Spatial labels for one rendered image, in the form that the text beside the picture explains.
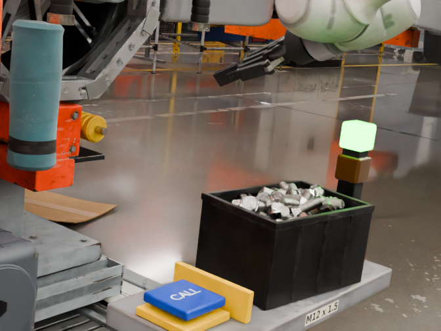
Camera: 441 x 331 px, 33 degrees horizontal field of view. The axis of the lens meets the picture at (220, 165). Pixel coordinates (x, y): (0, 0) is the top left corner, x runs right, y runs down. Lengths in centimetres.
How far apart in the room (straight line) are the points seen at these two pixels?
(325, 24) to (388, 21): 16
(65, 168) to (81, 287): 32
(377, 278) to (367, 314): 103
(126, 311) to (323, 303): 26
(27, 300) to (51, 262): 46
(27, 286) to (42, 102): 33
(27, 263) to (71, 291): 50
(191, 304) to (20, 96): 61
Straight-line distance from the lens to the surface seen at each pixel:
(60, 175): 155
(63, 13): 121
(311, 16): 113
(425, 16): 376
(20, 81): 133
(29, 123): 134
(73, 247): 173
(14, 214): 171
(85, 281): 173
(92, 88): 157
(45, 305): 168
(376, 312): 217
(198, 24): 145
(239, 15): 206
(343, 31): 118
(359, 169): 112
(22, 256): 121
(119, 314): 90
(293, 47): 138
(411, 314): 220
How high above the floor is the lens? 83
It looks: 13 degrees down
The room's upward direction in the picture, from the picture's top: 7 degrees clockwise
